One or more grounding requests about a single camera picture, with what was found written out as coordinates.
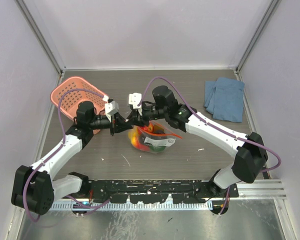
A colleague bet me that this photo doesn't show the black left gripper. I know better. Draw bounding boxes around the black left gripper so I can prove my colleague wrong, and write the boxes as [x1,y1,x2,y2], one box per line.
[88,112,133,136]

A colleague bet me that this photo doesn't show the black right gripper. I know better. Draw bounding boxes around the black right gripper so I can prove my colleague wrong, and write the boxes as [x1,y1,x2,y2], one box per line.
[126,102,168,128]

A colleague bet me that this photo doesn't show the yellow toy lemon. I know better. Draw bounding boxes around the yellow toy lemon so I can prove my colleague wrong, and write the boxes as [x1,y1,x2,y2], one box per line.
[128,129,139,146]

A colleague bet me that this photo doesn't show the red toy pepper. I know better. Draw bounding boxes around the red toy pepper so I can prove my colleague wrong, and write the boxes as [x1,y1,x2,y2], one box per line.
[131,138,150,152]

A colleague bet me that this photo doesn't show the clear zip top bag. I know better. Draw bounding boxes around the clear zip top bag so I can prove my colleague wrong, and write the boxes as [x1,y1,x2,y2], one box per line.
[130,121,182,154]

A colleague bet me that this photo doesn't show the dark green toy fruit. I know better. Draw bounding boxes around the dark green toy fruit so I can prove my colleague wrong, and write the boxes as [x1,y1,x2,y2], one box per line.
[149,146,166,153]

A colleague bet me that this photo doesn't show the red toy apple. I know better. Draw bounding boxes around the red toy apple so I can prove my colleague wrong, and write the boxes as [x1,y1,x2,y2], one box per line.
[143,124,154,133]

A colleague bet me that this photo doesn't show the dark purple toy plum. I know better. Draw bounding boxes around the dark purple toy plum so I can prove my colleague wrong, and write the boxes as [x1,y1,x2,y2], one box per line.
[153,128,167,140]

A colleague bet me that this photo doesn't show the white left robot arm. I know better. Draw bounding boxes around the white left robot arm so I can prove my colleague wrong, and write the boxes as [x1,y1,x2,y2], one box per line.
[11,101,142,216]

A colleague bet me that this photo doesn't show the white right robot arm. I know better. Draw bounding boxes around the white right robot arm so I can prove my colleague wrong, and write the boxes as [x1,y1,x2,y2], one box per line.
[128,85,268,197]

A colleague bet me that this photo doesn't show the pink plastic basket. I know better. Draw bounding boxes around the pink plastic basket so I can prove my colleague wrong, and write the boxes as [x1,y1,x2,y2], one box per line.
[50,76,107,134]

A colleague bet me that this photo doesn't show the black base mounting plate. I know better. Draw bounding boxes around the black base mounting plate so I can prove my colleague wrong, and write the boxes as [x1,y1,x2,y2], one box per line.
[61,179,240,205]

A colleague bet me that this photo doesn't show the blue cloth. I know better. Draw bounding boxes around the blue cloth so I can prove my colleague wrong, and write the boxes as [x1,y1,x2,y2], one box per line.
[204,77,245,123]

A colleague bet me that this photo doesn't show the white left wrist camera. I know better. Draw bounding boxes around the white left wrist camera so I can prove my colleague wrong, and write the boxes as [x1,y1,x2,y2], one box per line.
[102,95,119,122]

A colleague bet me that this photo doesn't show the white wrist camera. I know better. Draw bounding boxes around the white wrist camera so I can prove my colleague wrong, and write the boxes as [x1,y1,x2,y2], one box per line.
[102,95,119,122]
[128,92,142,110]

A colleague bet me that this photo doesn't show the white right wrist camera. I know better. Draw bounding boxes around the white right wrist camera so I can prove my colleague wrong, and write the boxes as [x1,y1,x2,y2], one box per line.
[128,92,142,110]

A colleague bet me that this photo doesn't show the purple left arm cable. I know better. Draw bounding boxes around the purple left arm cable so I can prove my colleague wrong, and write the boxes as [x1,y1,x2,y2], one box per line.
[22,87,111,223]

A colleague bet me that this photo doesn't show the slotted cable duct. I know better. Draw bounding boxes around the slotted cable duct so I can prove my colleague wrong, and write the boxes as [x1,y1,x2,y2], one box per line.
[50,200,213,211]

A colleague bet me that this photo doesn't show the aluminium frame rail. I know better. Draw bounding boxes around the aluminium frame rail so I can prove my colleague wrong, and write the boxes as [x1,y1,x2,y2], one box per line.
[14,179,287,202]

